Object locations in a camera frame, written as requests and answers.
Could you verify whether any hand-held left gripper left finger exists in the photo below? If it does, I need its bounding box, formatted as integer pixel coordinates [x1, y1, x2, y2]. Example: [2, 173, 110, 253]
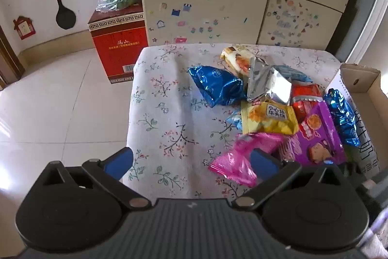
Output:
[42, 147, 152, 212]

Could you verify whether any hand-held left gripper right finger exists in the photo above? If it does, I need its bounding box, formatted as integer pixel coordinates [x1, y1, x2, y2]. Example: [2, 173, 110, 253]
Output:
[232, 148, 349, 212]

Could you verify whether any pink snack packet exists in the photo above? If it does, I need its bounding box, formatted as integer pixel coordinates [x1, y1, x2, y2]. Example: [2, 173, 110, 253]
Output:
[209, 132, 285, 188]

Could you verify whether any yellow snack packet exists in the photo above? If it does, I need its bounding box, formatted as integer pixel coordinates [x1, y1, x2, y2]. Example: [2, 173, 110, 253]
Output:
[241, 101, 299, 136]

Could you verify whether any purple snack packet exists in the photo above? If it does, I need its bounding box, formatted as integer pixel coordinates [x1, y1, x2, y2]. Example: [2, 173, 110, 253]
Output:
[279, 101, 347, 167]

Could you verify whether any orange-red snack packet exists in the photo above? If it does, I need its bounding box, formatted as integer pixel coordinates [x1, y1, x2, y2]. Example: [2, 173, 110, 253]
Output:
[290, 84, 323, 123]

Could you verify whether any small blue foil snack packet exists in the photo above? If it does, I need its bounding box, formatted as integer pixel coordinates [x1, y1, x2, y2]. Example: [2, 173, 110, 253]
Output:
[323, 88, 361, 147]

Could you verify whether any large blue foil snack packet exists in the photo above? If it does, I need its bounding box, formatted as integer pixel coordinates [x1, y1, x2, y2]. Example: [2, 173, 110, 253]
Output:
[188, 65, 247, 108]

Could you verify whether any white printed cardboard box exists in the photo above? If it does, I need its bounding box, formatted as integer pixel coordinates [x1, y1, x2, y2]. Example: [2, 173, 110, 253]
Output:
[326, 63, 381, 184]

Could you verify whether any silver foil snack packet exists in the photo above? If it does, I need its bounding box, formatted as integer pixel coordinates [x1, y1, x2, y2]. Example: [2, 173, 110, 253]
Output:
[246, 56, 293, 106]

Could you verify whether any floral tablecloth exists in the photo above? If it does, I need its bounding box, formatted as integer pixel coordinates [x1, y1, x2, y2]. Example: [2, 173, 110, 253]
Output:
[126, 42, 343, 208]

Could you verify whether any flat teal blue snack packet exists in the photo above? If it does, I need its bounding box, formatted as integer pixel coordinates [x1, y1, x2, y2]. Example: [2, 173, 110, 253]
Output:
[271, 65, 314, 85]

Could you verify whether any cream bread snack packet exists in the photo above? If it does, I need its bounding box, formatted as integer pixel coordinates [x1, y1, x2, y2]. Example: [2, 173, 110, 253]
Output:
[220, 46, 258, 77]

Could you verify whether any red cardboard box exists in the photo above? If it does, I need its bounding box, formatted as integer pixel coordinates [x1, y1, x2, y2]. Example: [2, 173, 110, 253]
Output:
[88, 2, 149, 85]

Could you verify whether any grey refrigerator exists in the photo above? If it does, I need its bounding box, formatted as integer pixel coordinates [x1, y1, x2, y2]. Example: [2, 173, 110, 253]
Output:
[335, 0, 388, 65]

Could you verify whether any wooden door frame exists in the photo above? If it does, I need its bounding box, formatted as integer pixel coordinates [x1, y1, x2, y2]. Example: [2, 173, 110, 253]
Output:
[0, 24, 26, 91]

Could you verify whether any red house wall decal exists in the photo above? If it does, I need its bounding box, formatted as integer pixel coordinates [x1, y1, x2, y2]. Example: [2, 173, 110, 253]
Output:
[13, 16, 35, 40]

